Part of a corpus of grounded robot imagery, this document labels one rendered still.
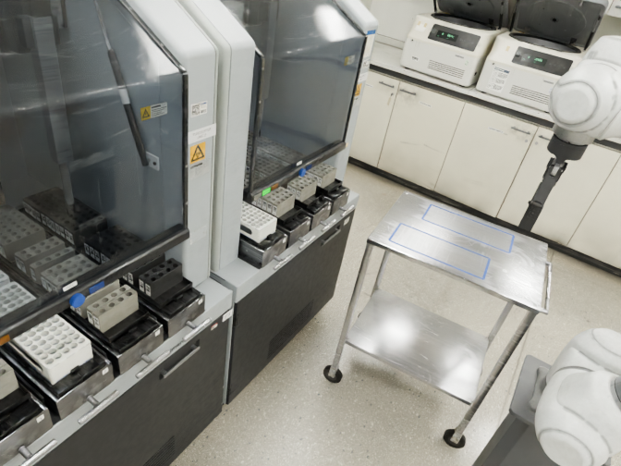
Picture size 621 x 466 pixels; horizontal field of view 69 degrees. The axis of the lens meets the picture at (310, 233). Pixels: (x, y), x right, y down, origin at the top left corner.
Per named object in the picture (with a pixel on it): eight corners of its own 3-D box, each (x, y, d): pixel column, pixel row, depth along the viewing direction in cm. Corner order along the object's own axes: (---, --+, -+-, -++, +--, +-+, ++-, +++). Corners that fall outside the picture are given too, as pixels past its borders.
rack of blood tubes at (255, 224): (192, 209, 160) (192, 194, 157) (212, 199, 168) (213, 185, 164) (258, 246, 149) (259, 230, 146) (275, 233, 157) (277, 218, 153)
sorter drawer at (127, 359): (-34, 253, 135) (-43, 228, 130) (13, 234, 145) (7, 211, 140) (132, 386, 108) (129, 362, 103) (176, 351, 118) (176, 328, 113)
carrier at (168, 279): (177, 276, 129) (177, 260, 126) (183, 279, 128) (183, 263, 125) (145, 298, 120) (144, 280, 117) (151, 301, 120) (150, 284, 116)
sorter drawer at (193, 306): (18, 232, 146) (12, 209, 141) (58, 215, 156) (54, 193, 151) (180, 349, 119) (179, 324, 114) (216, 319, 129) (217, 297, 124)
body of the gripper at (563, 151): (587, 149, 96) (566, 187, 101) (590, 139, 102) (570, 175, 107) (551, 137, 99) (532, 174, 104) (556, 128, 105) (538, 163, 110)
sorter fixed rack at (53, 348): (-23, 320, 108) (-31, 301, 105) (19, 299, 116) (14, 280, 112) (54, 388, 97) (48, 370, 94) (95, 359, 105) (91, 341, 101)
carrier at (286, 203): (289, 205, 170) (291, 191, 166) (293, 207, 169) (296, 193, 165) (271, 217, 161) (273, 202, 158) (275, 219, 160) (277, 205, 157)
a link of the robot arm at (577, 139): (607, 116, 99) (593, 141, 102) (565, 103, 102) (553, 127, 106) (605, 126, 92) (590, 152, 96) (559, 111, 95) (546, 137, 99)
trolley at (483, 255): (320, 378, 208) (359, 235, 161) (358, 318, 243) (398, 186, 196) (462, 455, 188) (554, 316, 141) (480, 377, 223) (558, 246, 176)
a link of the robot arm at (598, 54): (565, 101, 103) (549, 111, 94) (600, 28, 94) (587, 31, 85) (614, 117, 98) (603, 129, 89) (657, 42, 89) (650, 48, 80)
